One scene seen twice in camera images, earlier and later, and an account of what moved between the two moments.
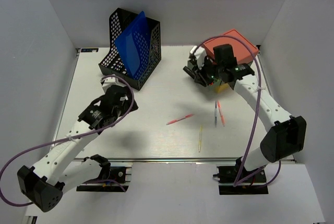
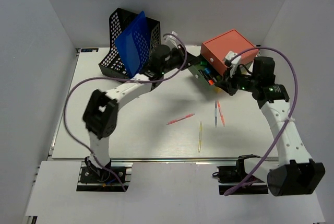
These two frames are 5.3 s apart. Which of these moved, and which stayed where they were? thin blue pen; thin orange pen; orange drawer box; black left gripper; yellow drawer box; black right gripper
Moved: black right gripper; black left gripper
Stayed: thin orange pen; thin blue pen; orange drawer box; yellow drawer box
